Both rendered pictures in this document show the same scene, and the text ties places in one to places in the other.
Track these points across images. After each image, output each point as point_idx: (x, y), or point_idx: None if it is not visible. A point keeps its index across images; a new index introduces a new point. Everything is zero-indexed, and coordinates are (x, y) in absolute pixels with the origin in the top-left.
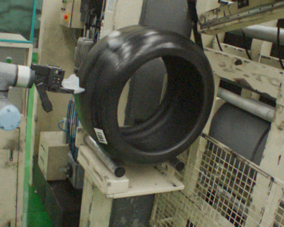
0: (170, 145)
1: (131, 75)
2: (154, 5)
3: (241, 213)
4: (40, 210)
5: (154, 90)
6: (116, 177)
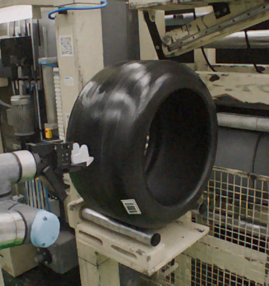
0: (179, 189)
1: (150, 124)
2: None
3: (254, 233)
4: None
5: None
6: (150, 247)
